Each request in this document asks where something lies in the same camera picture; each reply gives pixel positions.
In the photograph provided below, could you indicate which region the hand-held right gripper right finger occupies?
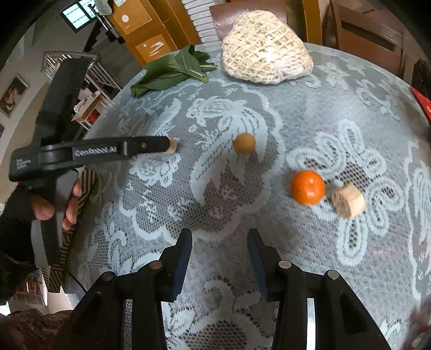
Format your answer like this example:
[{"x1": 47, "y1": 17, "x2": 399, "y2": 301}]
[{"x1": 247, "y1": 228, "x2": 393, "y2": 350}]

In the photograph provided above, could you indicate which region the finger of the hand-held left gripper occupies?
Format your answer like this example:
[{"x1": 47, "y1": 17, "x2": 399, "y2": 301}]
[{"x1": 124, "y1": 135, "x2": 169, "y2": 158}]

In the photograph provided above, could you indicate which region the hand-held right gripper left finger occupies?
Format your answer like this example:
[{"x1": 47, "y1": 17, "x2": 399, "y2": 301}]
[{"x1": 54, "y1": 228, "x2": 193, "y2": 350}]

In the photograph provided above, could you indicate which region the person's left forearm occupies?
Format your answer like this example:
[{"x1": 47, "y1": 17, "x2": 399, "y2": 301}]
[{"x1": 0, "y1": 190, "x2": 37, "y2": 300}]

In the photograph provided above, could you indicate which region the person's left hand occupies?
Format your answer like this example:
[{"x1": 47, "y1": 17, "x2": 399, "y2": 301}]
[{"x1": 29, "y1": 178, "x2": 83, "y2": 233}]

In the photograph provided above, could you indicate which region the cardboard box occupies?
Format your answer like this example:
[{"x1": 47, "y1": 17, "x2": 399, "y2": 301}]
[{"x1": 72, "y1": 90, "x2": 113, "y2": 132}]

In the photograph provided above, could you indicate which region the green leafy vegetable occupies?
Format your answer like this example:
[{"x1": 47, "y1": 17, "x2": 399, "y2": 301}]
[{"x1": 130, "y1": 45, "x2": 219, "y2": 99}]

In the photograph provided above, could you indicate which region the metal stair railing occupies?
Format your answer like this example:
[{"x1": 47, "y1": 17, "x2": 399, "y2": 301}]
[{"x1": 41, "y1": 50, "x2": 122, "y2": 102}]

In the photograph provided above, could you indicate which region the round orange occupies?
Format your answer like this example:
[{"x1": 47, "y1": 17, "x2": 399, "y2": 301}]
[{"x1": 290, "y1": 170, "x2": 326, "y2": 207}]

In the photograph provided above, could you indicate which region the brown longan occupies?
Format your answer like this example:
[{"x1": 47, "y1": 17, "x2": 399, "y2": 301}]
[{"x1": 232, "y1": 133, "x2": 256, "y2": 155}]

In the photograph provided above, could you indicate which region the large beige sugarcane chunk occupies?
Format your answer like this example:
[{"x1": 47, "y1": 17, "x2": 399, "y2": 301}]
[{"x1": 331, "y1": 183, "x2": 366, "y2": 219}]

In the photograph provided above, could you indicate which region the yellow wooden cabinet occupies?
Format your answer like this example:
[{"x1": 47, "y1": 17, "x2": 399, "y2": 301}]
[{"x1": 106, "y1": 0, "x2": 203, "y2": 67}]

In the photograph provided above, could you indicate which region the white ribbed shutter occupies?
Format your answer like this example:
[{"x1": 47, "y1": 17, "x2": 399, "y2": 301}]
[{"x1": 182, "y1": 0, "x2": 219, "y2": 44}]

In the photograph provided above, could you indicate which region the window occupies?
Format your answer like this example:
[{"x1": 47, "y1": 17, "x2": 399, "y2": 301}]
[{"x1": 61, "y1": 0, "x2": 102, "y2": 32}]

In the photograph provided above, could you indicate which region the white hanging bag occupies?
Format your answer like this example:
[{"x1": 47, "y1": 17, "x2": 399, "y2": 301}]
[{"x1": 94, "y1": 0, "x2": 113, "y2": 16}]

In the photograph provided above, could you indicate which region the white foam net wrapped fruit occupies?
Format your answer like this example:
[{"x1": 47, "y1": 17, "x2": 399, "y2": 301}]
[{"x1": 220, "y1": 9, "x2": 314, "y2": 85}]

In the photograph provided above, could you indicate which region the dark brown cloth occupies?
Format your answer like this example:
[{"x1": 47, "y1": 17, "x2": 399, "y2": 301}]
[{"x1": 0, "y1": 308, "x2": 73, "y2": 350}]

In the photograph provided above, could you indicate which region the red box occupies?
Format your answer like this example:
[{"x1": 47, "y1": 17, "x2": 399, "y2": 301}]
[{"x1": 410, "y1": 87, "x2": 431, "y2": 122}]

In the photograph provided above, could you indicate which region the dark brown slatted chair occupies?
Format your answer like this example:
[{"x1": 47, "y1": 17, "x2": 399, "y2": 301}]
[{"x1": 328, "y1": 0, "x2": 409, "y2": 78}]

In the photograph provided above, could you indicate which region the framed wall picture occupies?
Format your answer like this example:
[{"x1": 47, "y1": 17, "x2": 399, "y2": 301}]
[{"x1": 0, "y1": 75, "x2": 30, "y2": 118}]

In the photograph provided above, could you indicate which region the black cable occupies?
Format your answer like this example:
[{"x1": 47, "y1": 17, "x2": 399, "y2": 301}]
[{"x1": 69, "y1": 271, "x2": 89, "y2": 297}]

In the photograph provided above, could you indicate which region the yellow wooden door frame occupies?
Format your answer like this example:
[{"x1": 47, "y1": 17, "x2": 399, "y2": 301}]
[{"x1": 301, "y1": 0, "x2": 324, "y2": 44}]

